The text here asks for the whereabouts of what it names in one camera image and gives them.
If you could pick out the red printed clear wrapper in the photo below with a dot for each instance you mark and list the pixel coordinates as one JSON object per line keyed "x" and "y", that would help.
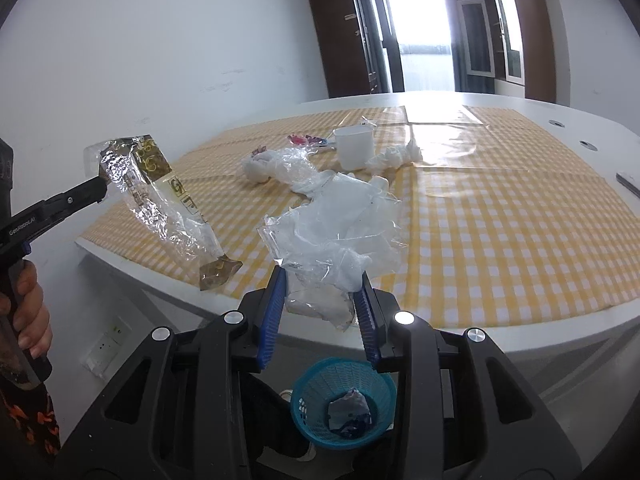
{"x": 300, "y": 138}
{"x": 259, "y": 150}

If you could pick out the brown cabinet with glass doors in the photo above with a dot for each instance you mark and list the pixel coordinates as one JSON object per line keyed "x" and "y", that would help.
{"x": 530, "y": 45}

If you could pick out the yellow checked tablecloth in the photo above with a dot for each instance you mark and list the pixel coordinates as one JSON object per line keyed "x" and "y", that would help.
{"x": 500, "y": 235}

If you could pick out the dark brown wardrobe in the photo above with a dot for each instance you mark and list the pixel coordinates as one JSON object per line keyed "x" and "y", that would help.
{"x": 340, "y": 35}

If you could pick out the glass balcony door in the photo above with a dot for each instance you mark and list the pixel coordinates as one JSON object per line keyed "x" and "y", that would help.
{"x": 420, "y": 25}

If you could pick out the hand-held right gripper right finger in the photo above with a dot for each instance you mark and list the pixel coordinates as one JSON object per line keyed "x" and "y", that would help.
{"x": 365, "y": 317}

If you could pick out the knotted white plastic bag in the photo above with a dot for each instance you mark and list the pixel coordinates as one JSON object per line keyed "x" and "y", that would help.
{"x": 265, "y": 165}

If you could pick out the white wall socket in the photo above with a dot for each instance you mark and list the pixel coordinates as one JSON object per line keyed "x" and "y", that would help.
{"x": 120, "y": 330}
{"x": 102, "y": 347}

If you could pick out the clear plastic bag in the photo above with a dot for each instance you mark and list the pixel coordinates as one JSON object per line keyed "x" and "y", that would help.
{"x": 325, "y": 240}

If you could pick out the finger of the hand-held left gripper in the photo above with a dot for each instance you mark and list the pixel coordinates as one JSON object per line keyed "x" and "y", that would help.
{"x": 75, "y": 197}

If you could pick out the white oval table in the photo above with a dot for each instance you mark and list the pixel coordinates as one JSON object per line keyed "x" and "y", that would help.
{"x": 450, "y": 342}

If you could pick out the crumpled white blue wrapper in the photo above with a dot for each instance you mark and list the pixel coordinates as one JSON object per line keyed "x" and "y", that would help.
{"x": 350, "y": 412}

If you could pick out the white plastic cup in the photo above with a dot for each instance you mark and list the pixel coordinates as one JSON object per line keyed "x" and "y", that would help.
{"x": 352, "y": 147}

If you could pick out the person's left hand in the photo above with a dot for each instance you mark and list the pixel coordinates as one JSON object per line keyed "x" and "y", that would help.
{"x": 27, "y": 305}

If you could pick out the blue plastic basket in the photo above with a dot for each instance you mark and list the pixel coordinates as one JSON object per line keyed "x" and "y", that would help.
{"x": 310, "y": 395}

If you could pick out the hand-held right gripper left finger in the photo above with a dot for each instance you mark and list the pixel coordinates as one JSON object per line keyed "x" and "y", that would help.
{"x": 272, "y": 320}

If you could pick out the gold printed clear wrapper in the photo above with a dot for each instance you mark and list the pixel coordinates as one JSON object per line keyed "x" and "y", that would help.
{"x": 150, "y": 172}

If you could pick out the white tissue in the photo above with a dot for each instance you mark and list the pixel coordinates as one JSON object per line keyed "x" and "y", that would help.
{"x": 395, "y": 156}

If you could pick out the large white plastic bag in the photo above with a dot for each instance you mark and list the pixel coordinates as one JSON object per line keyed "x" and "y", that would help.
{"x": 350, "y": 195}

